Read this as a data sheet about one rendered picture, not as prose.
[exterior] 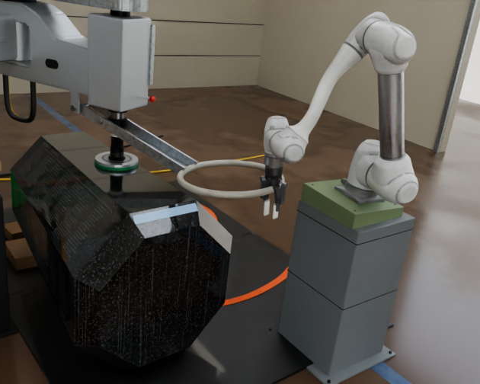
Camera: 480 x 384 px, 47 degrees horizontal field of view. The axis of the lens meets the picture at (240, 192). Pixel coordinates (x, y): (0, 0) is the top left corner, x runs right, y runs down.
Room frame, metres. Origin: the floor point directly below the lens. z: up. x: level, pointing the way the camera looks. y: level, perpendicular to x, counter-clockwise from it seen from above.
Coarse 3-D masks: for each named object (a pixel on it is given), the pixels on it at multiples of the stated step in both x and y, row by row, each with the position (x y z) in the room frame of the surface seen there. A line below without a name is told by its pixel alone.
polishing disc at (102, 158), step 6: (96, 156) 2.58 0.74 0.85; (102, 156) 2.59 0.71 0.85; (126, 156) 2.64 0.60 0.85; (132, 156) 2.65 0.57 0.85; (102, 162) 2.51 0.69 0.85; (108, 162) 2.52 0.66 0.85; (114, 162) 2.53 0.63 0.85; (120, 162) 2.54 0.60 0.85; (126, 162) 2.55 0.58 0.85; (132, 162) 2.56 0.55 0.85
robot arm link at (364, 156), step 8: (360, 144) 2.44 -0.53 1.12; (368, 144) 2.40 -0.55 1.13; (376, 144) 2.39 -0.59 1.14; (360, 152) 2.39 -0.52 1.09; (368, 152) 2.37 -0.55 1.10; (376, 152) 2.36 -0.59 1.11; (352, 160) 2.44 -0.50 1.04; (360, 160) 2.37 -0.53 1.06; (368, 160) 2.34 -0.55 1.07; (352, 168) 2.41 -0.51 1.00; (360, 168) 2.35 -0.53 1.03; (368, 168) 2.31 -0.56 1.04; (352, 176) 2.40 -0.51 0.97; (360, 176) 2.35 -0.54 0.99; (352, 184) 2.39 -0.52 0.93; (360, 184) 2.36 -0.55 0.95
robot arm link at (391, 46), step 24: (384, 24) 2.16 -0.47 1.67; (384, 48) 2.09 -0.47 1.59; (408, 48) 2.07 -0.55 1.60; (384, 72) 2.13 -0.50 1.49; (384, 96) 2.16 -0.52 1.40; (384, 120) 2.18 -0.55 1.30; (384, 144) 2.19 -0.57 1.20; (384, 168) 2.18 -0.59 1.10; (408, 168) 2.18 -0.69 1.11; (384, 192) 2.17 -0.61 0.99; (408, 192) 2.14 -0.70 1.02
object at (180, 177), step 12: (192, 168) 2.43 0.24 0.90; (264, 168) 2.48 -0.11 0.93; (180, 180) 2.23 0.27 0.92; (192, 192) 2.15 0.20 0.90; (204, 192) 2.11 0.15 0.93; (216, 192) 2.09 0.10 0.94; (228, 192) 2.09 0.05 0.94; (240, 192) 2.10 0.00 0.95; (252, 192) 2.11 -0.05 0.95; (264, 192) 2.14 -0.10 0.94
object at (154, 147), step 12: (72, 108) 2.59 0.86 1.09; (84, 108) 2.61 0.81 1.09; (96, 108) 2.71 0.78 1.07; (96, 120) 2.57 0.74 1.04; (108, 120) 2.55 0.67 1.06; (120, 132) 2.51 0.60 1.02; (132, 132) 2.62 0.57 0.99; (144, 132) 2.59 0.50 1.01; (132, 144) 2.48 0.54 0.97; (144, 144) 2.46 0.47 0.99; (156, 144) 2.56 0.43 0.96; (168, 144) 2.54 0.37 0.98; (156, 156) 2.43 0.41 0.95; (168, 156) 2.50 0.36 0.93; (180, 156) 2.50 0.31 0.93; (168, 168) 2.40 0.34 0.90; (180, 168) 2.37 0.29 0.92
